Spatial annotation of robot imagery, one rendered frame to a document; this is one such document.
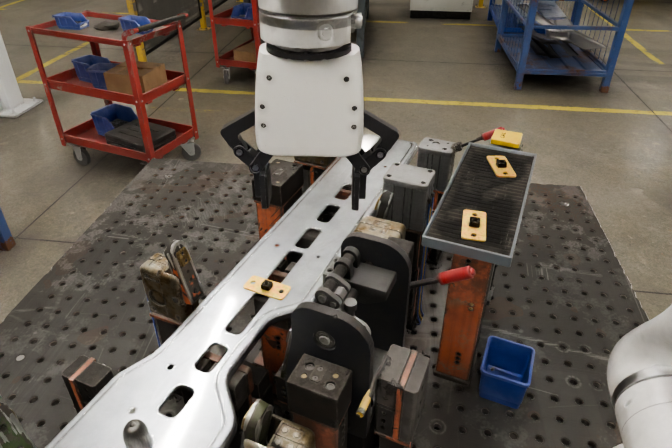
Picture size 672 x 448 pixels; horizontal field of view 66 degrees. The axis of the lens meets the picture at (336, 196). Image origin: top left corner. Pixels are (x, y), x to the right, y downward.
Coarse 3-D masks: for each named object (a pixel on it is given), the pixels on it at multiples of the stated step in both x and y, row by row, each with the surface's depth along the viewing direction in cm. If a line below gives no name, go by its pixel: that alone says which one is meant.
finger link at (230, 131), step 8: (248, 112) 49; (232, 120) 50; (240, 120) 49; (248, 120) 49; (224, 128) 49; (232, 128) 49; (240, 128) 49; (248, 128) 49; (224, 136) 50; (232, 136) 50; (240, 136) 51; (232, 144) 50; (240, 144) 50
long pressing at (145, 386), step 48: (336, 192) 125; (288, 240) 109; (336, 240) 109; (240, 288) 96; (192, 336) 86; (240, 336) 86; (144, 384) 78; (192, 384) 78; (96, 432) 72; (192, 432) 72
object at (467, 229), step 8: (464, 216) 87; (472, 216) 87; (480, 216) 87; (464, 224) 85; (472, 224) 84; (480, 224) 85; (464, 232) 83; (472, 232) 83; (480, 232) 83; (472, 240) 82; (480, 240) 82
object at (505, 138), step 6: (498, 132) 116; (504, 132) 116; (510, 132) 116; (516, 132) 116; (492, 138) 113; (498, 138) 113; (504, 138) 113; (510, 138) 113; (516, 138) 113; (498, 144) 113; (504, 144) 113; (510, 144) 112; (516, 144) 112
